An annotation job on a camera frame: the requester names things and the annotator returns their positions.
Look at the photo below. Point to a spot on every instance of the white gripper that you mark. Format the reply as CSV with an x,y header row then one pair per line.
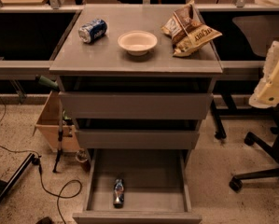
x,y
274,78

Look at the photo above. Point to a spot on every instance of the redbull can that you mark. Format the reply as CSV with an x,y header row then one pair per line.
x,y
118,193

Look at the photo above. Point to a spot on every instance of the grey drawer cabinet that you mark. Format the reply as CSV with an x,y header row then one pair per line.
x,y
105,67

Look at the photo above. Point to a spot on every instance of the grey bottom drawer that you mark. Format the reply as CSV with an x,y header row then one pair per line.
x,y
155,188

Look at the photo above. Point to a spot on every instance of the grey drawer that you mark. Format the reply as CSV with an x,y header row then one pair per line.
x,y
110,105
155,188
137,139

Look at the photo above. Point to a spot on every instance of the grey middle drawer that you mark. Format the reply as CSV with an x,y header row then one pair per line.
x,y
137,139

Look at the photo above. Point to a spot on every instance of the blue pepsi can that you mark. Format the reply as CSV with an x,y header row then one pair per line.
x,y
92,30

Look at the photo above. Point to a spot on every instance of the grey top drawer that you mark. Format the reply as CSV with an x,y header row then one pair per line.
x,y
110,105

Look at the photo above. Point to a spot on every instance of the black office chair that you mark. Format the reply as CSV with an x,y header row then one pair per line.
x,y
273,151

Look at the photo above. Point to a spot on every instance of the brown chip bag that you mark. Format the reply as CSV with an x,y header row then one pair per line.
x,y
188,34

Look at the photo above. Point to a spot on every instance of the white paper bowl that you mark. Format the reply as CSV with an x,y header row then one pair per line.
x,y
137,43

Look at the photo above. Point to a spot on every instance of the glass jar on floor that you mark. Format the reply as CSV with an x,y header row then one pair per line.
x,y
82,159

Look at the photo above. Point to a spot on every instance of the wooden box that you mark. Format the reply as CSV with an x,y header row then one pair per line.
x,y
48,125

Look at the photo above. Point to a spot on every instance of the black stand leg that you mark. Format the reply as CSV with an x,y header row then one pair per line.
x,y
6,186

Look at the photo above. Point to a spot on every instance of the green handled tool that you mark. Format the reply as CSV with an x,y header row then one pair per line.
x,y
47,82

